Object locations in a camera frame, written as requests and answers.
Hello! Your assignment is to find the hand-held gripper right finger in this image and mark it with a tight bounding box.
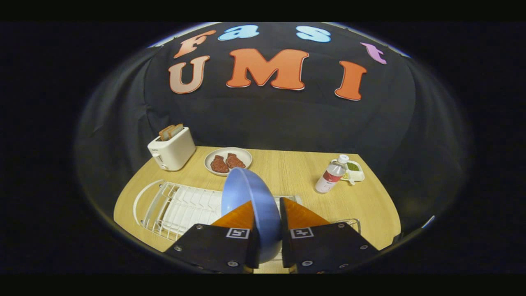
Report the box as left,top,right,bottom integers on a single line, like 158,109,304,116
279,197,379,274

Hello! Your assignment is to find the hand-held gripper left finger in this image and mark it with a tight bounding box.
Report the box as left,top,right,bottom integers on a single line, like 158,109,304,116
164,200,261,274

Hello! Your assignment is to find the white wire dish rack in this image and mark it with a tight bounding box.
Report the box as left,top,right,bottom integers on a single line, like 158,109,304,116
133,180,305,243

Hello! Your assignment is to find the blue plate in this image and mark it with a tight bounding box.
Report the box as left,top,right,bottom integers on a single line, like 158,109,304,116
221,167,283,264

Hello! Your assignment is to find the white divided condiment dish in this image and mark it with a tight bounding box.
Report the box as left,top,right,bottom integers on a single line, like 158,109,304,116
331,159,365,185

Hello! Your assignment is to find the white plate with meat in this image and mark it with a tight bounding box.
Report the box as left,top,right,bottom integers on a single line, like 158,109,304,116
204,147,253,177

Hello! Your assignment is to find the plastic bottle with red label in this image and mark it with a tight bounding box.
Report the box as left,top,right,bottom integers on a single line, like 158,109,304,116
315,154,350,194

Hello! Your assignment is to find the brown meat piece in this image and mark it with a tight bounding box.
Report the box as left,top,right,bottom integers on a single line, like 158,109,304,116
226,153,246,169
210,155,230,173

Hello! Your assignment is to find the white toaster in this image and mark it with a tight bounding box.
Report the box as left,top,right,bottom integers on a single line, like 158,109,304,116
148,127,196,171

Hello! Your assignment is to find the black backdrop cloth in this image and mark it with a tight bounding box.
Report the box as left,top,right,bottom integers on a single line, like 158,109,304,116
74,23,473,235

